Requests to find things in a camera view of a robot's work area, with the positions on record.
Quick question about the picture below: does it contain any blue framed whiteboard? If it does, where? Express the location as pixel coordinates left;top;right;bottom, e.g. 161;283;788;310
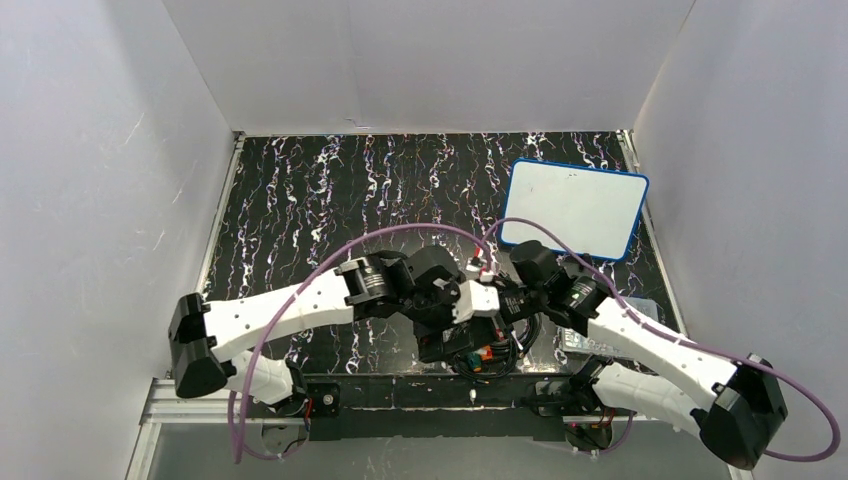
498;158;650;261

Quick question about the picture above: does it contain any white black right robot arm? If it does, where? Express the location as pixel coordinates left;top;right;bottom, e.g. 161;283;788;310
510;240;788;470

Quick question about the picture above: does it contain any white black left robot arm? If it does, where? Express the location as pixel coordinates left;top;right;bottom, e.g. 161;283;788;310
168;246;500;404

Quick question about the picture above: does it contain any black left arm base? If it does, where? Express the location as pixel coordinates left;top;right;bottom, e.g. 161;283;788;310
260;381;341;458

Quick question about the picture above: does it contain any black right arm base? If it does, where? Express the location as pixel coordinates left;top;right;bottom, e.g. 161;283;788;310
520;379;635;456

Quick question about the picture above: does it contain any clear plastic screw box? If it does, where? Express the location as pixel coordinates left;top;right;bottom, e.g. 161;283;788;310
558;297;660;360

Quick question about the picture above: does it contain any green handled screwdriver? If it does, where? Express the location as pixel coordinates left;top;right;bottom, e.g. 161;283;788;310
465;353;483;373

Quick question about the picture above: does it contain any orange handled screwdriver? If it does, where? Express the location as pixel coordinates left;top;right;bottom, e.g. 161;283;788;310
477;345;509;362

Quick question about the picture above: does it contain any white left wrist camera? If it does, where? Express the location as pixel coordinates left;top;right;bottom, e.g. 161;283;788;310
452;280;500;324

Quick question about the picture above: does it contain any coiled black cable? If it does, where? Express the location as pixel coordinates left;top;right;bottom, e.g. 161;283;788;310
453;311;543;384

